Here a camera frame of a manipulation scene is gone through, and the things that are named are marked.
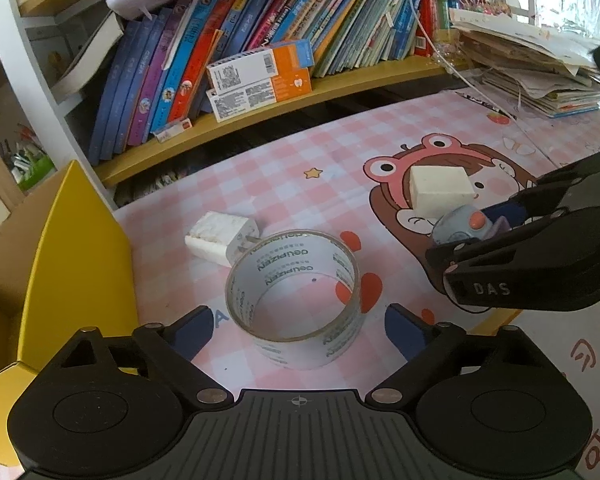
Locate white foam block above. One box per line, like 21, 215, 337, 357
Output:
410, 166, 475, 219

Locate white charger plug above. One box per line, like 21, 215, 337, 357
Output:
184, 211, 260, 268

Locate clear packing tape roll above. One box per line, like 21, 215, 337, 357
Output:
225, 230, 363, 370

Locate pile of papers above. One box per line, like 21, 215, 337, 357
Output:
450, 9, 600, 118

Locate yellow cardboard box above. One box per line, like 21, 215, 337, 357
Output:
0, 162, 138, 466

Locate pink checkered cartoon mat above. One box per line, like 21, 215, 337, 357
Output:
0, 86, 600, 480

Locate yellow wooden shelf board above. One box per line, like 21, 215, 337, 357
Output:
95, 56, 445, 188

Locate small red white box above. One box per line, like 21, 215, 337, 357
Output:
154, 118, 193, 143

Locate green white container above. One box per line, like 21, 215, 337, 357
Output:
9, 155, 56, 192

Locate row of colourful books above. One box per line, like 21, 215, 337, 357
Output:
86, 0, 462, 165

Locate orange white box lower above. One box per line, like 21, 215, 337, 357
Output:
207, 68, 312, 122

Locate orange white box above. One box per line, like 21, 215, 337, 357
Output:
207, 68, 312, 122
207, 39, 314, 94

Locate orange white box upper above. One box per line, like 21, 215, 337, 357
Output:
207, 39, 314, 94

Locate thick white paperback book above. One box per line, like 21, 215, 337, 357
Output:
50, 12, 124, 102

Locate white cable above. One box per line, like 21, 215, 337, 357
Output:
390, 0, 519, 123

